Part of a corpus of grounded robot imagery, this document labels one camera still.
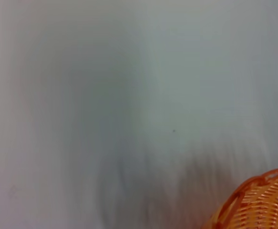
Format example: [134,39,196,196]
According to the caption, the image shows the orange woven plastic basket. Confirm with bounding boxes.
[202,168,278,229]

